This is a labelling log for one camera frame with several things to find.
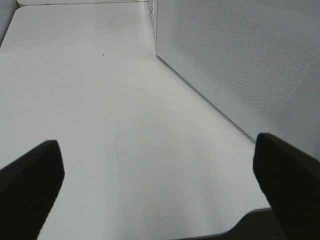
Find white microwave door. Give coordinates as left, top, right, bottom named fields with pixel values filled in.
left=150, top=0, right=320, bottom=158

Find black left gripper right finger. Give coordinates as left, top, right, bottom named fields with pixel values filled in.
left=253, top=133, right=320, bottom=240

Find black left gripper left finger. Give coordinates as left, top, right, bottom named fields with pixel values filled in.
left=0, top=140, right=65, bottom=240

